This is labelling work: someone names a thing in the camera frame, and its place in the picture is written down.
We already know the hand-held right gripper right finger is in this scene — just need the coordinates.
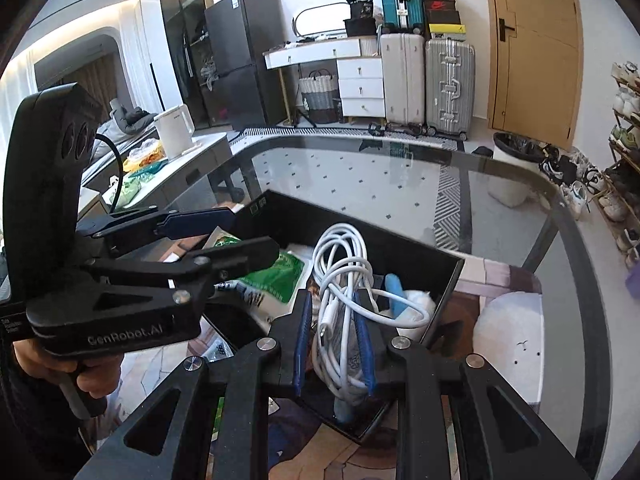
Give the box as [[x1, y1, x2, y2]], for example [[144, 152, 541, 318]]
[[352, 287, 593, 480]]

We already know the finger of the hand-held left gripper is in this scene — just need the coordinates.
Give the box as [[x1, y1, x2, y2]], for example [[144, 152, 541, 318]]
[[95, 237, 281, 306], [77, 207, 238, 241]]

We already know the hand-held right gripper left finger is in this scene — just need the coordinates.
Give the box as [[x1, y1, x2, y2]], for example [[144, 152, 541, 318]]
[[75, 289, 316, 480]]

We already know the green white packet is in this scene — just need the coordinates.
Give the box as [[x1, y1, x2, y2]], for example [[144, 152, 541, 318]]
[[217, 246, 308, 322]]

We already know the black cardboard box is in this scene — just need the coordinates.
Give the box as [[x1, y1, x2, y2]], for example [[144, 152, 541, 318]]
[[197, 189, 466, 446]]

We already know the white charging cable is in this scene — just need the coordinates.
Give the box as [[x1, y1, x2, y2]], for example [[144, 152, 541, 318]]
[[312, 223, 386, 411]]

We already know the person's left hand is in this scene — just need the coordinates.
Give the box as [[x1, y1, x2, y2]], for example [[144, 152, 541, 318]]
[[14, 340, 123, 403]]

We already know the white side cabinet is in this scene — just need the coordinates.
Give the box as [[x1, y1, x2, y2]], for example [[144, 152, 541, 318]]
[[77, 130, 246, 211]]

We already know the white medicine packet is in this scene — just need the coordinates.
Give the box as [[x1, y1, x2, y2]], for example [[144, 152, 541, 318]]
[[205, 337, 241, 366]]

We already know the pile of snack packets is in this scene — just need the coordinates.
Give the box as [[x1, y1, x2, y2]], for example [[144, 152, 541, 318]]
[[120, 140, 168, 201]]

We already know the white kettle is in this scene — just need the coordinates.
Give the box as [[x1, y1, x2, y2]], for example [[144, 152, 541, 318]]
[[153, 105, 193, 158]]

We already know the grey jacket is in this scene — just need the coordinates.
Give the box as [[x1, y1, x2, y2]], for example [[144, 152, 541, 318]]
[[109, 100, 160, 136]]

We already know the printed desk mat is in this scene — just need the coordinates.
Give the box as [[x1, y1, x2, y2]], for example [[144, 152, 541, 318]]
[[82, 232, 546, 480]]

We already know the brown curtain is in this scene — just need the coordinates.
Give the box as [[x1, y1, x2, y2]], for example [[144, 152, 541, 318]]
[[37, 55, 118, 111]]

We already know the black fridge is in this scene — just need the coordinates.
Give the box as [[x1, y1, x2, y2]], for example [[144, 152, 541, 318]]
[[204, 0, 288, 128]]

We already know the woven basket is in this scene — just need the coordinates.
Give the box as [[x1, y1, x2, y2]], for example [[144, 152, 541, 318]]
[[298, 71, 340, 124]]

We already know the dark glass cabinet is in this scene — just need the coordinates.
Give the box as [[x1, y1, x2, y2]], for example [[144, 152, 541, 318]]
[[159, 0, 211, 128]]

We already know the white dressing table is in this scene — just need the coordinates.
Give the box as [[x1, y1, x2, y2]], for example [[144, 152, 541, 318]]
[[263, 37, 386, 118]]

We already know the oval mirror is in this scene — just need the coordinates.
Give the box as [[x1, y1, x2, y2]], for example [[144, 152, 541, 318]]
[[291, 2, 351, 38]]

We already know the trash bin with black liner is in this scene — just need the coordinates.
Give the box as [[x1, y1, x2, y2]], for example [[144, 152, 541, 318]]
[[492, 132, 546, 207]]

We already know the white suitcase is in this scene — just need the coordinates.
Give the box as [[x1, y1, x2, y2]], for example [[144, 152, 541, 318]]
[[379, 32, 427, 128]]

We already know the black bag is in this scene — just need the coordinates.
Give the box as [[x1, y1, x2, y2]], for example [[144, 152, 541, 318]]
[[343, 0, 378, 37]]

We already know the group of sneakers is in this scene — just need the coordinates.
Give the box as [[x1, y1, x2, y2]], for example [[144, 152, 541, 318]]
[[537, 60, 640, 271]]

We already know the silver suitcase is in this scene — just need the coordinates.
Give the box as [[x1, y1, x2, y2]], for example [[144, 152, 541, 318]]
[[425, 37, 476, 138]]

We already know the wooden door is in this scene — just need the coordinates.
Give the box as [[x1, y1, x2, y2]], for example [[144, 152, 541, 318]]
[[482, 0, 583, 148]]

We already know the wooden shoe rack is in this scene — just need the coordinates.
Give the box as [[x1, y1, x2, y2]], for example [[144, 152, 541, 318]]
[[607, 62, 640, 271]]

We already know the blue handled tool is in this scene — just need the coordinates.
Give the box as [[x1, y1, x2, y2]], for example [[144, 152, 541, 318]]
[[384, 273, 410, 320]]

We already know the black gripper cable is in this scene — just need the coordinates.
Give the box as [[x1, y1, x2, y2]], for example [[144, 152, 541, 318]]
[[92, 132, 124, 211]]

